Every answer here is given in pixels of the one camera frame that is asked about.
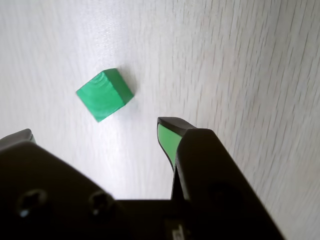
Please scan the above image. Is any green wooden cube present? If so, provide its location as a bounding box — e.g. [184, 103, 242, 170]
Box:
[75, 67, 135, 124]

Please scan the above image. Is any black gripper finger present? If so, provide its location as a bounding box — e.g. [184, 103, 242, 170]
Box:
[0, 128, 119, 240]

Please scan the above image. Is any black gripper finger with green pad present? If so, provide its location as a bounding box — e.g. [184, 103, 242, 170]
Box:
[157, 116, 286, 240]

